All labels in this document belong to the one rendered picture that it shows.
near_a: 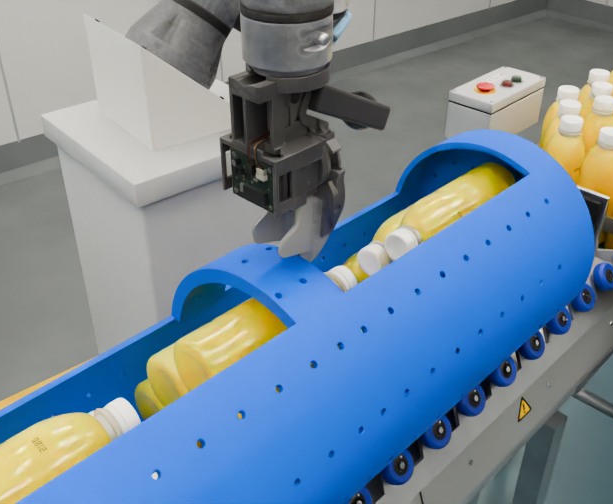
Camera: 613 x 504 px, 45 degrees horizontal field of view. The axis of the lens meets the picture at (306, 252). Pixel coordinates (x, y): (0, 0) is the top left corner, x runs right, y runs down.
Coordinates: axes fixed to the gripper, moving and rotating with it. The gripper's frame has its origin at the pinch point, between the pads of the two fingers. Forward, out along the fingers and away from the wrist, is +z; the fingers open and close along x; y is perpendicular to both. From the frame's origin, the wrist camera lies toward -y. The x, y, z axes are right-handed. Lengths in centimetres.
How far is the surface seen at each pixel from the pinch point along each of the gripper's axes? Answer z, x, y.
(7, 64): 73, -276, -93
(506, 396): 31.1, 11.6, -26.9
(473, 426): 30.9, 11.5, -19.1
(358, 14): 91, -254, -305
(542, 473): 73, 9, -55
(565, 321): 27, 11, -42
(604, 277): 26, 11, -55
